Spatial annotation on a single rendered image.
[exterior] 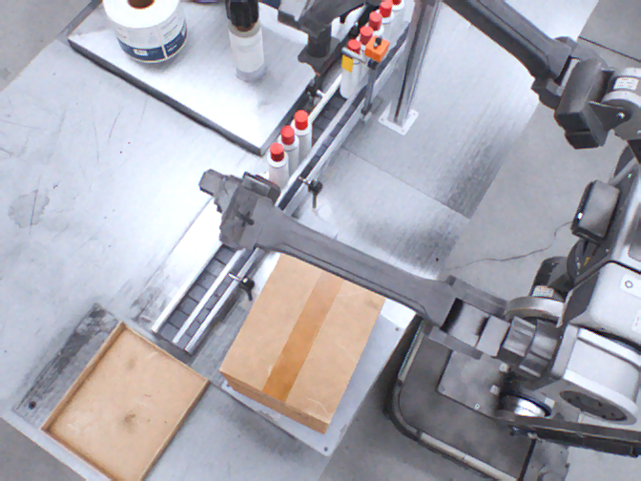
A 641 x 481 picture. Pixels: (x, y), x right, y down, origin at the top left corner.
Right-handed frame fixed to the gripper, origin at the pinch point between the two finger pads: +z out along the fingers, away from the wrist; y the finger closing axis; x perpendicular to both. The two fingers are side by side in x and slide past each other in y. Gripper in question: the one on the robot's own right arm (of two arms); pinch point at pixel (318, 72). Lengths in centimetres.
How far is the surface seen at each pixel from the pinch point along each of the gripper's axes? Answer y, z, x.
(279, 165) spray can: 29.3, -2.2, 7.3
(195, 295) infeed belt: 63, 14, 4
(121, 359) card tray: 85, 19, -3
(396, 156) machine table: 0.1, 18.7, 26.2
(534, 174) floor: -72, 101, 68
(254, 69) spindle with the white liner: 2.7, 9.1, -18.6
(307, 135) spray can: 18.3, -1.6, 8.2
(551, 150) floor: -86, 101, 70
